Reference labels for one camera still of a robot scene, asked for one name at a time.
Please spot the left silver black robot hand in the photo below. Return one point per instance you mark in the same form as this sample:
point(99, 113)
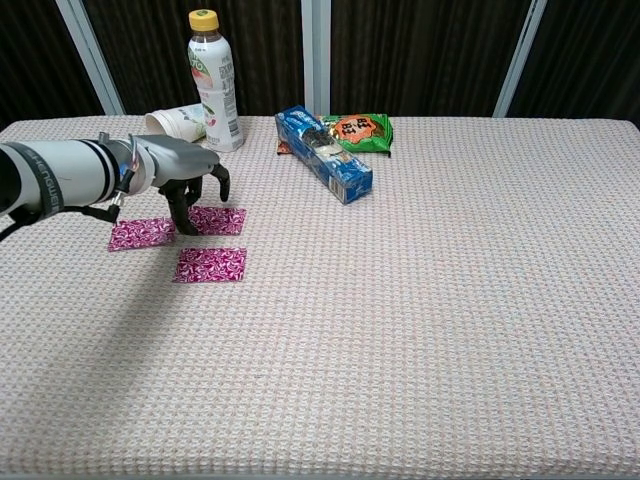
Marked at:
point(185, 160)

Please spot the magenta candy packet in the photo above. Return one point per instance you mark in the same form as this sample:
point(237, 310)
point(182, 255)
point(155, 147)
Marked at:
point(225, 221)
point(140, 234)
point(210, 265)

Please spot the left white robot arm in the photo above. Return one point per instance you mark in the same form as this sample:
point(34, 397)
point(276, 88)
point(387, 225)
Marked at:
point(65, 170)

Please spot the white paper cup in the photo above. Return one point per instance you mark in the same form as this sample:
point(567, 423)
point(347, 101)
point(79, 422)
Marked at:
point(175, 122)

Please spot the white drink bottle yellow cap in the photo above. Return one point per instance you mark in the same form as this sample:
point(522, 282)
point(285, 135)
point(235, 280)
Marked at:
point(217, 100)

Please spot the orange snack packet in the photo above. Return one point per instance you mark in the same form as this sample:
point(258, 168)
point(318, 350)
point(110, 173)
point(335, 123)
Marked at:
point(283, 148)

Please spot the dark ribbed partition panel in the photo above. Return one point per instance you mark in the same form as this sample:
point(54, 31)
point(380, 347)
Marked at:
point(590, 55)
point(425, 55)
point(150, 50)
point(35, 55)

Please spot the blue cookie box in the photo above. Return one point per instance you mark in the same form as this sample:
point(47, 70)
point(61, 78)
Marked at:
point(325, 155)

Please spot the green snack bag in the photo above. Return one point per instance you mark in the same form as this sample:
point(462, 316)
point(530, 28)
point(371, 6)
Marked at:
point(365, 132)

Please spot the pink waffle-weave tablecloth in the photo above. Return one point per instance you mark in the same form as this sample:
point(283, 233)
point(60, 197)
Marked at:
point(400, 300)

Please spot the white partition post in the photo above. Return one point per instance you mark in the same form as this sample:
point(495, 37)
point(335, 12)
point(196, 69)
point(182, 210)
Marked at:
point(316, 55)
point(90, 55)
point(520, 55)

